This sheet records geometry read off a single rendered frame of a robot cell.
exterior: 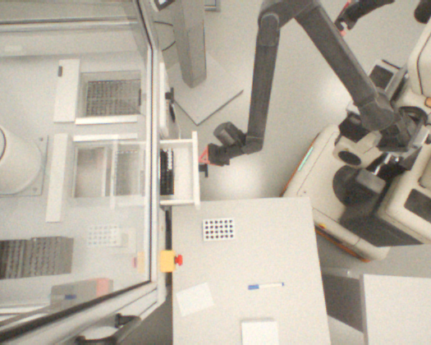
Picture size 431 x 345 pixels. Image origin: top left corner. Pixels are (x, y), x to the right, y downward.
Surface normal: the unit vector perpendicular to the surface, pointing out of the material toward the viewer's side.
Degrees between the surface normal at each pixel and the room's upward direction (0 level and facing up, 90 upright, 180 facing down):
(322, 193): 0
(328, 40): 62
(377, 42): 0
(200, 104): 3
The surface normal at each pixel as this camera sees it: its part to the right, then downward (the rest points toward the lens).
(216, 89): 0.03, -0.24
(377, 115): -0.18, 0.73
